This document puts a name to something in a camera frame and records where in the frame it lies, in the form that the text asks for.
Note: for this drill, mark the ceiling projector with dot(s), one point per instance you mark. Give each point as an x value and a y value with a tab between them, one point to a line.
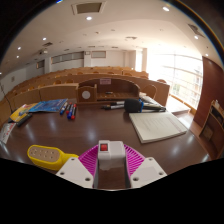
43	51

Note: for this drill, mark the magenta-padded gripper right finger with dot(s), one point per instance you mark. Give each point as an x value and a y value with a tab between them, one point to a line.
146	171

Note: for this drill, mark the rows of wooden auditorium seats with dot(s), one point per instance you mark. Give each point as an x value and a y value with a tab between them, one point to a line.
56	91

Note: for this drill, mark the blue booklet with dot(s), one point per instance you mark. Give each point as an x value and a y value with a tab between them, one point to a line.
48	106

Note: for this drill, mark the white charger with red switch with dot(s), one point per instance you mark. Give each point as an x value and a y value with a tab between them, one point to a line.
111	156

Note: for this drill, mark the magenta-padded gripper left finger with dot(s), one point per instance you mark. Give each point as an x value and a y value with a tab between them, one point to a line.
75	171

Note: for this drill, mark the square ceiling air vent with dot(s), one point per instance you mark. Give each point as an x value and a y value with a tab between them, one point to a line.
88	7

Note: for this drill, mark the wooden desk organizer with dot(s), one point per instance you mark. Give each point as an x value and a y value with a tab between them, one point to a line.
106	91

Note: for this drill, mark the large bright window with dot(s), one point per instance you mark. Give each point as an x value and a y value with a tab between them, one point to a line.
180	78

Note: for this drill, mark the white notepad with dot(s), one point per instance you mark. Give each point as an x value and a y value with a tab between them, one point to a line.
156	126

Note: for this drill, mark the silver black pen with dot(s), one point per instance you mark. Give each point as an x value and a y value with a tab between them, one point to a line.
115	103
115	107

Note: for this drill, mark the black gooseneck desk microphone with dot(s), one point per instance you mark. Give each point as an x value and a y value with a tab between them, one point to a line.
6	99

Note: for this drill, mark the white sheet with red print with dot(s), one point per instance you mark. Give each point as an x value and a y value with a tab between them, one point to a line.
6	132

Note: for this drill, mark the blue marker pen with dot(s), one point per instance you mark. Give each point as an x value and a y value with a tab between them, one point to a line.
70	112
63	108

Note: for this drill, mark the black remote control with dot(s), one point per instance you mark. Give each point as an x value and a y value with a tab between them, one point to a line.
24	120

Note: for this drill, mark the small ceiling air vent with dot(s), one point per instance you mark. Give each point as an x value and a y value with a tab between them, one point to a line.
196	30

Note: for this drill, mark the wooden shelf unit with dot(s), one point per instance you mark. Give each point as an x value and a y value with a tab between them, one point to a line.
213	130

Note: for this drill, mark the recessed ceiling lights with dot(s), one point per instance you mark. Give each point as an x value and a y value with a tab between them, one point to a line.
89	18

